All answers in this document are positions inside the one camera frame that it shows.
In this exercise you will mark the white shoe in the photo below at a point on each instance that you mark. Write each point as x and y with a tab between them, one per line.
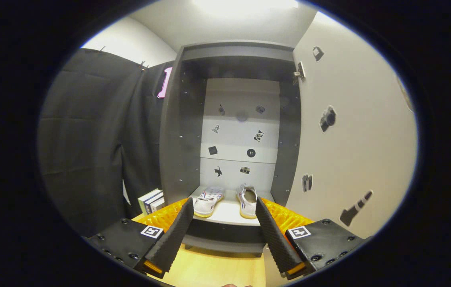
207	201
248	201

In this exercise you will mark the metal door hinge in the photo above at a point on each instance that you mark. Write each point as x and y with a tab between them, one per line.
299	72

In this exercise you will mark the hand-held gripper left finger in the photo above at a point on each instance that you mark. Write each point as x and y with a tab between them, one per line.
177	231

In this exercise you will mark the beige shoe cabinet door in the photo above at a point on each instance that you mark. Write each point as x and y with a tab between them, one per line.
361	139

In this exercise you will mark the black backdrop cloth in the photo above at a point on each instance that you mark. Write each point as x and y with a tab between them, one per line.
85	139

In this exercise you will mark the white cover book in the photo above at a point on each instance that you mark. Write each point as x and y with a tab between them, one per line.
158	205

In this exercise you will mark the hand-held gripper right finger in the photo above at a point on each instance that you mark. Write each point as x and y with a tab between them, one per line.
274	235

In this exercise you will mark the blue spine book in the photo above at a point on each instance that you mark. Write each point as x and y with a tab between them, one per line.
151	203

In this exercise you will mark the large ceiling light panel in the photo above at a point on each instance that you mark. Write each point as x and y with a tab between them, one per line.
245	7

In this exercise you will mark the green spine book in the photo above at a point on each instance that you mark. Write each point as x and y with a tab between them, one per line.
145	201

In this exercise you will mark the light cabinet shelf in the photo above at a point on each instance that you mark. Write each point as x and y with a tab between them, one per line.
227	213

